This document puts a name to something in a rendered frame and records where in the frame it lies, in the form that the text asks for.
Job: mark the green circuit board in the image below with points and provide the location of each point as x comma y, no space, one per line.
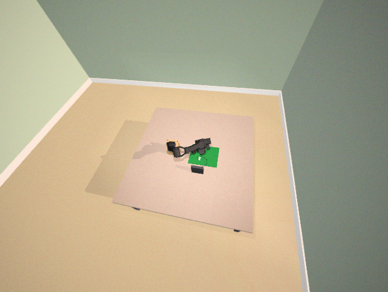
209,158

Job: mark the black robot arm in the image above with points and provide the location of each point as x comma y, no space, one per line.
199,145

